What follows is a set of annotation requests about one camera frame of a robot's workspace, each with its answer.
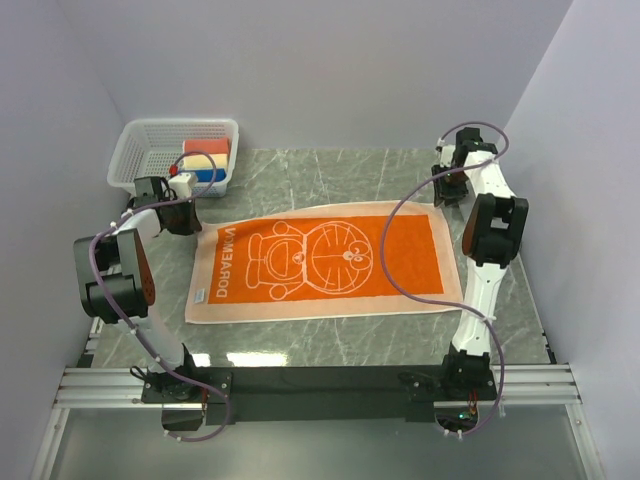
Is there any cream rolled towel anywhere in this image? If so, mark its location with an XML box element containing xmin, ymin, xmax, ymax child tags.
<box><xmin>180</xmin><ymin>153</ymin><xmax>228</xmax><ymax>170</ymax></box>

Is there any red rolled towel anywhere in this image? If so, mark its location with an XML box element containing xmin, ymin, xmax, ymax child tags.
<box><xmin>183</xmin><ymin>137</ymin><xmax>231</xmax><ymax>155</ymax></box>

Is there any blue rolled towel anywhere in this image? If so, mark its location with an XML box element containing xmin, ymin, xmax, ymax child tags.
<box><xmin>195</xmin><ymin>169</ymin><xmax>227</xmax><ymax>183</ymax></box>

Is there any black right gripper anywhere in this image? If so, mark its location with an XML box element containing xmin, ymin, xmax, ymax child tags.
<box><xmin>430</xmin><ymin>163</ymin><xmax>467</xmax><ymax>207</ymax></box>

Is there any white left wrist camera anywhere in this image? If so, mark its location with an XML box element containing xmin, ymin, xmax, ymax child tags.
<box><xmin>168</xmin><ymin>165</ymin><xmax>198</xmax><ymax>199</ymax></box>

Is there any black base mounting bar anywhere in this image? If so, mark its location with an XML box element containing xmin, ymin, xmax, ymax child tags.
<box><xmin>141</xmin><ymin>365</ymin><xmax>498</xmax><ymax>425</ymax></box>

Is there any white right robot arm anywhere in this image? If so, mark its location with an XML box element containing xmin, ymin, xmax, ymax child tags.
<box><xmin>432</xmin><ymin>122</ymin><xmax>529</xmax><ymax>400</ymax></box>

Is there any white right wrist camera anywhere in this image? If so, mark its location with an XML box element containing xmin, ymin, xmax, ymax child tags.
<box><xmin>436</xmin><ymin>138</ymin><xmax>456</xmax><ymax>168</ymax></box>

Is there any orange cartoon towel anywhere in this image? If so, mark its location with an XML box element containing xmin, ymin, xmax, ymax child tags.
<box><xmin>185</xmin><ymin>201</ymin><xmax>462</xmax><ymax>325</ymax></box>

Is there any white plastic basket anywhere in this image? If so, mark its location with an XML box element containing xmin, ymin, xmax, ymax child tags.
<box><xmin>107</xmin><ymin>118</ymin><xmax>240</xmax><ymax>198</ymax></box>

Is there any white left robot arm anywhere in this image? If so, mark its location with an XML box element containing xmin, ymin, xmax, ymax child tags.
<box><xmin>73</xmin><ymin>173</ymin><xmax>202</xmax><ymax>402</ymax></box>

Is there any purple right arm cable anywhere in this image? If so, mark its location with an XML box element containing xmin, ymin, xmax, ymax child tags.
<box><xmin>379</xmin><ymin>120</ymin><xmax>511</xmax><ymax>439</ymax></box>

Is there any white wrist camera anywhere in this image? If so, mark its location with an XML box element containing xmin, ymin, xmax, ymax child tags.
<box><xmin>168</xmin><ymin>165</ymin><xmax>198</xmax><ymax>199</ymax></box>
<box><xmin>436</xmin><ymin>138</ymin><xmax>456</xmax><ymax>168</ymax></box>

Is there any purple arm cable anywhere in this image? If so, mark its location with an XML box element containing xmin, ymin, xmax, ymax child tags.
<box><xmin>379</xmin><ymin>120</ymin><xmax>511</xmax><ymax>439</ymax></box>
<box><xmin>87</xmin><ymin>152</ymin><xmax>234</xmax><ymax>444</ymax></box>

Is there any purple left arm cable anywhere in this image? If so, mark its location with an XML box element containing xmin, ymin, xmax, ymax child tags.
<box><xmin>87</xmin><ymin>152</ymin><xmax>234</xmax><ymax>444</ymax></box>

